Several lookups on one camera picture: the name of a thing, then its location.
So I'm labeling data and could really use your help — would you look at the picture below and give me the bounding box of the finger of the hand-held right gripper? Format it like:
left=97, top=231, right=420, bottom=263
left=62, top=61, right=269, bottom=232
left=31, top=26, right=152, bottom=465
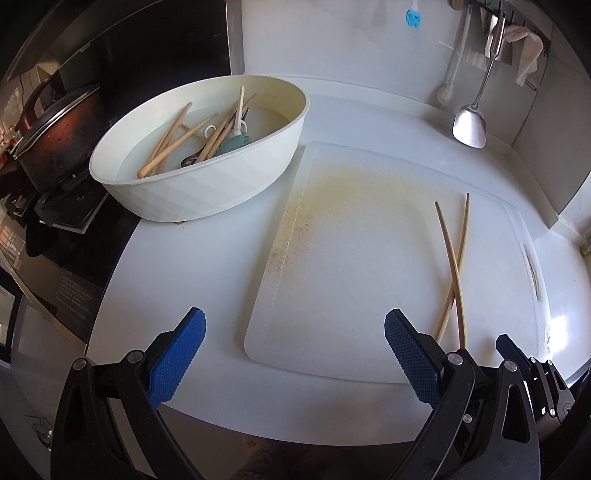
left=496, top=335, right=539, bottom=372

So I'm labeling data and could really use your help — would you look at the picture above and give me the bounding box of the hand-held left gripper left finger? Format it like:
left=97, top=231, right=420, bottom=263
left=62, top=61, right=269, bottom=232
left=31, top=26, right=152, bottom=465
left=51, top=307, right=207, bottom=480

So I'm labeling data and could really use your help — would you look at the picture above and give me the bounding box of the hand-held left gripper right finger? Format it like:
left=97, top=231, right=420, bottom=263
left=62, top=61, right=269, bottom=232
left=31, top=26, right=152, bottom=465
left=385, top=308, right=541, bottom=480

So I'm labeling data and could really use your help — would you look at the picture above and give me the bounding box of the bamboo chopstick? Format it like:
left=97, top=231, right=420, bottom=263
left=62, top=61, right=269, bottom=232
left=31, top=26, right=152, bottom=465
left=434, top=193, right=471, bottom=344
left=137, top=113, right=219, bottom=179
left=205, top=121, right=237, bottom=160
left=434, top=200, right=468, bottom=350
left=148, top=102, right=193, bottom=174
left=208, top=93, right=257, bottom=160
left=196, top=117, right=232, bottom=162

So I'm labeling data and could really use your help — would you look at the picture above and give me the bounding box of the white oval plastic basin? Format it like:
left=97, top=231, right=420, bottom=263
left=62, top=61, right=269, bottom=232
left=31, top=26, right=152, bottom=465
left=89, top=73, right=309, bottom=223

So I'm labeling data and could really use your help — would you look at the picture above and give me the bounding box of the white plastic cutting board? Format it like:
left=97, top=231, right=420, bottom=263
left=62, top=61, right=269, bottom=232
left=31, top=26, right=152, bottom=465
left=243, top=141, right=552, bottom=385

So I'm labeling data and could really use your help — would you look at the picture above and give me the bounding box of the black gas stove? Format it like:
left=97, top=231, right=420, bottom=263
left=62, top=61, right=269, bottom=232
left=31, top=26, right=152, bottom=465
left=0, top=152, right=112, bottom=259

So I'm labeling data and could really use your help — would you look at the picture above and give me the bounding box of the stainless steel wok spatula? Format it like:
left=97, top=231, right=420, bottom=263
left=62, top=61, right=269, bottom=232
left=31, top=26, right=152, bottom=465
left=451, top=14, right=509, bottom=149

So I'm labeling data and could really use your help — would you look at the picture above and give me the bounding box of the teal silicone utensil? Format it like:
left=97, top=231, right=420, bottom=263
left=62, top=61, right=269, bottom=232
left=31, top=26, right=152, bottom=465
left=218, top=131, right=254, bottom=155

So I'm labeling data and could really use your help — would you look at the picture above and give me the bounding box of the dark cooking pot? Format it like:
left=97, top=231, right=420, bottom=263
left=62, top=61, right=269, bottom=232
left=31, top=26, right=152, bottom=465
left=11, top=76, right=105, bottom=192

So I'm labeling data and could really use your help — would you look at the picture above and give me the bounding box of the white bottle brush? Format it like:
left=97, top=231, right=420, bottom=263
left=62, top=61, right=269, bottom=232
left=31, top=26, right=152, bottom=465
left=436, top=9, right=472, bottom=108

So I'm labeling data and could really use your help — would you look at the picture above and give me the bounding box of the metal-rimmed pot lid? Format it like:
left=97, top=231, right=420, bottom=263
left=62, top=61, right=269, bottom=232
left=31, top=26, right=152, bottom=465
left=13, top=83, right=102, bottom=160

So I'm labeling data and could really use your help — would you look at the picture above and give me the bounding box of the pale pink hanging cloth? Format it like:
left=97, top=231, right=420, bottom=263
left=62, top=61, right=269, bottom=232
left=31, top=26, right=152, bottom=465
left=503, top=25, right=546, bottom=86

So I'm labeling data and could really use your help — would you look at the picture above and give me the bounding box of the stainless steel wall strip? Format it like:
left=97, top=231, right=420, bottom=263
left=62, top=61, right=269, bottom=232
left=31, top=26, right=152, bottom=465
left=225, top=0, right=244, bottom=75

